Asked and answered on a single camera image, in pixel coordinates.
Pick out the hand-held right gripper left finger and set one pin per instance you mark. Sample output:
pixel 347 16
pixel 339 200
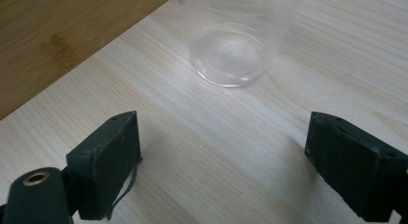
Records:
pixel 102 166

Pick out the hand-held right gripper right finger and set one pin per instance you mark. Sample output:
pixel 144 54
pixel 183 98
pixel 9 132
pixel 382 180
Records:
pixel 356 166

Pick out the clear plastic cup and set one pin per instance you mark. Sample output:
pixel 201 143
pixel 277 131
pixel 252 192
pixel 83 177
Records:
pixel 232 38

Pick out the brown wooden board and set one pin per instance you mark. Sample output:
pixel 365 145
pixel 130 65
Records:
pixel 57 38

